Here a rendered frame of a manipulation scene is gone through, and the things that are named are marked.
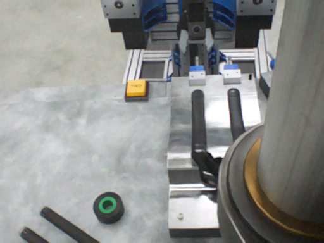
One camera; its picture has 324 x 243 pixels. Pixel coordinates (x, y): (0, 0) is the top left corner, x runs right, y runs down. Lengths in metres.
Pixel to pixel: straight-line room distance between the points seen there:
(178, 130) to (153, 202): 0.21
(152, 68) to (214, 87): 1.13
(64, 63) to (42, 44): 0.32
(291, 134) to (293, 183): 0.03
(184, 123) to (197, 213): 0.28
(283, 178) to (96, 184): 0.96
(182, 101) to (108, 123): 0.26
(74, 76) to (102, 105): 1.38
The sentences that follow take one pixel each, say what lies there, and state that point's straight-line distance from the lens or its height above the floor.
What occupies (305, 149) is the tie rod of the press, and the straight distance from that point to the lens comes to 0.17.
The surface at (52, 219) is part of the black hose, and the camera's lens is 1.06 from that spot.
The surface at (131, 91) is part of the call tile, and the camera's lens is 1.28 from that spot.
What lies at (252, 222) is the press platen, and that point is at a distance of 0.22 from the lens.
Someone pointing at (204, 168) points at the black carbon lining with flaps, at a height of 0.88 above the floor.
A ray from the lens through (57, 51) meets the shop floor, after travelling 2.94.
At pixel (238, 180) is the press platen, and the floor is 1.54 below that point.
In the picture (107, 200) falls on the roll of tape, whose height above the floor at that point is 0.83.
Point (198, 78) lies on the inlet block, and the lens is 1.18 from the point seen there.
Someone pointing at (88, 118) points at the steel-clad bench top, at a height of 0.80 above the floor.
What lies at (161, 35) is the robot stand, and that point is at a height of 0.72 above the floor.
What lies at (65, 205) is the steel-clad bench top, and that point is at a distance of 1.12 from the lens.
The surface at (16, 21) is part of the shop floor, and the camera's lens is 3.41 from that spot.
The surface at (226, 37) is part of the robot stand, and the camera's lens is 1.66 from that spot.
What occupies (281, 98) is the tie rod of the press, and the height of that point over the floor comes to 1.62.
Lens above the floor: 1.74
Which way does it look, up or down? 50 degrees down
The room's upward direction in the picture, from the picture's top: 9 degrees counter-clockwise
